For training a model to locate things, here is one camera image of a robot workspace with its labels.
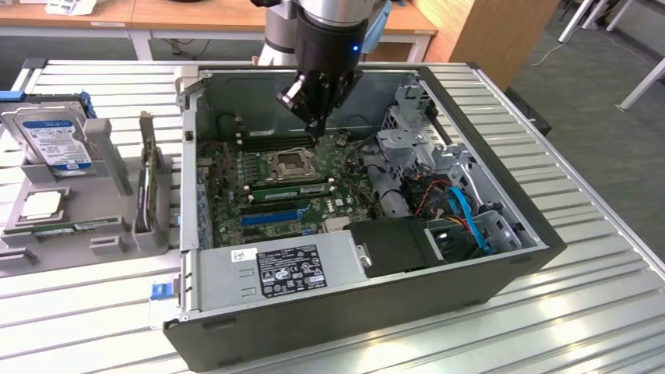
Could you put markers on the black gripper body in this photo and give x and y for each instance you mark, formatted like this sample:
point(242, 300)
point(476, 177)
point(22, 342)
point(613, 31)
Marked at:
point(326, 43)

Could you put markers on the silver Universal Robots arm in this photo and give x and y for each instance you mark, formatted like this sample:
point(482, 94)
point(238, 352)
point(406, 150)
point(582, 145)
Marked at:
point(290, 27)

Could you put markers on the black empty RAM slots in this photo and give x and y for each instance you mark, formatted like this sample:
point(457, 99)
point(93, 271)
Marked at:
point(274, 138)

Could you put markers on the green installed RAM stick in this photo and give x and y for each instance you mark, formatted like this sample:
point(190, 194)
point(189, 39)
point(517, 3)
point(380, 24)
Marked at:
point(290, 192)

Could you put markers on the metal CPU socket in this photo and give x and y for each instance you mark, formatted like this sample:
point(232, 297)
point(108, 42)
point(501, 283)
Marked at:
point(289, 163)

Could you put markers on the green Dell motherboard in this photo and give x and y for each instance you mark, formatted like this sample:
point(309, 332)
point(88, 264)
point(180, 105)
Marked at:
point(274, 191)

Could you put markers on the metal disk bay cage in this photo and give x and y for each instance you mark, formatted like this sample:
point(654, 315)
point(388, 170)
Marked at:
point(441, 167)

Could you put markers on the blue PCIe expansion slot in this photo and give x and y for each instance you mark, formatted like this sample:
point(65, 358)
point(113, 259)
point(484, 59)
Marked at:
point(274, 216)

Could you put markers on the black open PC case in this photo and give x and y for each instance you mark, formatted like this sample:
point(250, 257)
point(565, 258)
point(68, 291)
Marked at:
point(364, 218)

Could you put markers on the wooden cabinet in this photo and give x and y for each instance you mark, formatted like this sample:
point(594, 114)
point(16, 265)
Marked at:
point(477, 35)

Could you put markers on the grey power supply unit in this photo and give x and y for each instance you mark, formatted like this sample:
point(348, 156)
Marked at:
point(274, 272)

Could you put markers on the blue plastic disk caddy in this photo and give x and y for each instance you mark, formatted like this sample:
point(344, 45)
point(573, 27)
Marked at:
point(52, 99)

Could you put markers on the hard disk with blue label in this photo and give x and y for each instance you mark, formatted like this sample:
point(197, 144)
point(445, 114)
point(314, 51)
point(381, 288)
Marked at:
point(54, 136)

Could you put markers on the grey plastic parts rack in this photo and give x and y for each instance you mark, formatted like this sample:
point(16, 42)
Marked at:
point(77, 202)

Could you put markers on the blue case latch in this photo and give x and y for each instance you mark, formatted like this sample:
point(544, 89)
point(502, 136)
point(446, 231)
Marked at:
point(158, 292)

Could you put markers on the silver CPU chip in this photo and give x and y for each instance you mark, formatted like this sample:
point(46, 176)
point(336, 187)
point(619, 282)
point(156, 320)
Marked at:
point(40, 206)

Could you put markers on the white table leg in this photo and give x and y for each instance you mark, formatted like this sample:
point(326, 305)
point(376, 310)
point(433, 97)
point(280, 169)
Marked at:
point(642, 83)

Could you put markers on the wooden desk with white frame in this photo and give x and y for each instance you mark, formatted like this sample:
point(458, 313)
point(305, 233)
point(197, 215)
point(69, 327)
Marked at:
point(208, 19)

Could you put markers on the graphics card with metal bracket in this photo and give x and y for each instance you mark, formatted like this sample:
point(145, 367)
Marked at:
point(150, 175)

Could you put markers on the white desk frame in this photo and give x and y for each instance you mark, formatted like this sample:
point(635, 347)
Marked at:
point(586, 17)

